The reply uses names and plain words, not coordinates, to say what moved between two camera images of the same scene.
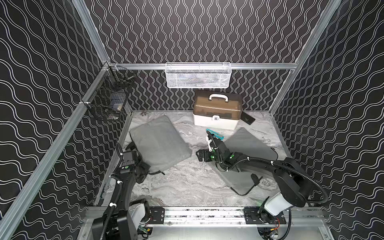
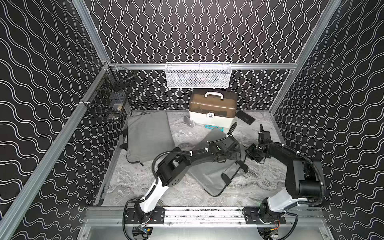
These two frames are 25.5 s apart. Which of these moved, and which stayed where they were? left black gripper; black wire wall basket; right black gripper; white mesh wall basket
Moved: right black gripper; left black gripper
Stayed: black wire wall basket; white mesh wall basket
